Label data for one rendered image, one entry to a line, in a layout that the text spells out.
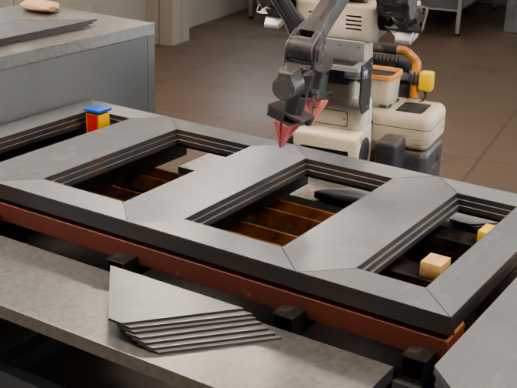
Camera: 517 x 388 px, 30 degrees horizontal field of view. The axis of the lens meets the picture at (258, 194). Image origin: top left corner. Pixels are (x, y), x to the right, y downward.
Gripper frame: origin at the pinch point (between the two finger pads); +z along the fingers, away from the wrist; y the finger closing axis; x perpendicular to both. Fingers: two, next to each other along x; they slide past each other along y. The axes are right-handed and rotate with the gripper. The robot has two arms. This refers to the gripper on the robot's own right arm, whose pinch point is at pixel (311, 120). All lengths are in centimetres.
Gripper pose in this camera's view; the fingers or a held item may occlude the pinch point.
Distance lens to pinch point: 285.0
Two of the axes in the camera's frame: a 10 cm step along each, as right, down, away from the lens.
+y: 5.0, -0.6, 8.7
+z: -1.5, 9.8, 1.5
